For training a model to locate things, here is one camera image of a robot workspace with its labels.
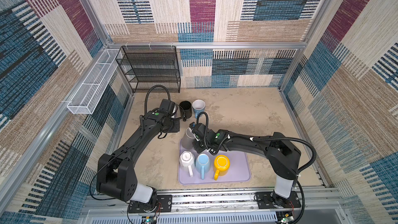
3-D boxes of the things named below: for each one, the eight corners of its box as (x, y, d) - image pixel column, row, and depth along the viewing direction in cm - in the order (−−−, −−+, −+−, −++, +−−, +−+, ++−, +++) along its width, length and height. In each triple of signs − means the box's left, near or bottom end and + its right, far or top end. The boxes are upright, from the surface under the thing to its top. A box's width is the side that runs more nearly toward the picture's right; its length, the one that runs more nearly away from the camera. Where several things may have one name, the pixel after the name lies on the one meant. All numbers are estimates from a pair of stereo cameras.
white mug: (181, 177, 82) (178, 170, 74) (182, 158, 88) (180, 151, 80) (194, 177, 82) (193, 170, 74) (194, 158, 88) (194, 151, 80)
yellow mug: (214, 180, 81) (215, 174, 74) (213, 161, 87) (214, 154, 80) (228, 180, 81) (231, 174, 74) (227, 161, 87) (229, 154, 80)
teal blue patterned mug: (192, 118, 107) (191, 108, 98) (192, 109, 112) (192, 99, 103) (205, 118, 107) (205, 108, 98) (205, 109, 112) (205, 99, 103)
